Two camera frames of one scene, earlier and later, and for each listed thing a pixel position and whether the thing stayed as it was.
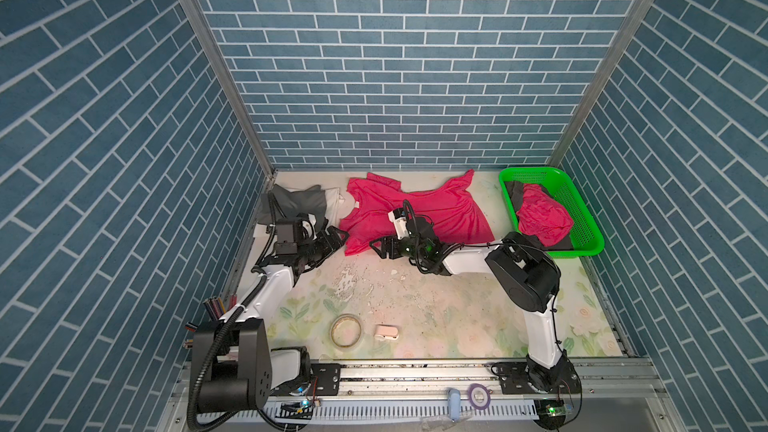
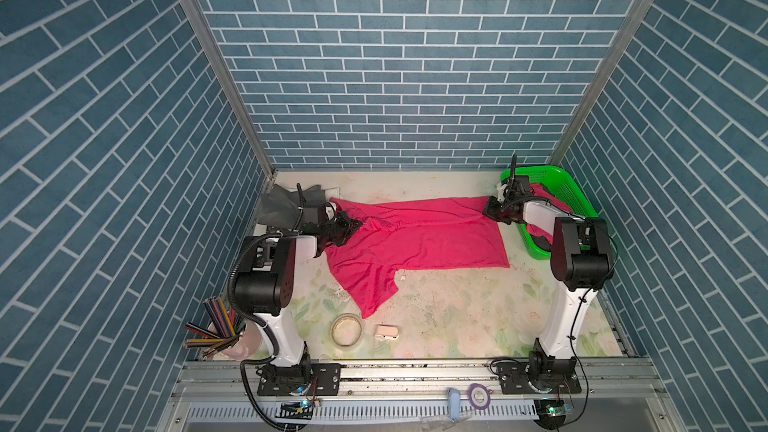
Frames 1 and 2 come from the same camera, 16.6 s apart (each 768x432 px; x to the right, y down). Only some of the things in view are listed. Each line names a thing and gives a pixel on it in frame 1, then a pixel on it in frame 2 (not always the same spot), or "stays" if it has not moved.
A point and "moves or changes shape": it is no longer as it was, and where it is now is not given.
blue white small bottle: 454,404 stays
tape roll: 346,330 stays
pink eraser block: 385,332 stays
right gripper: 386,242 → 490,209
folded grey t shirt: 279,204 stays
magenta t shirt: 452,210 moves or changes shape
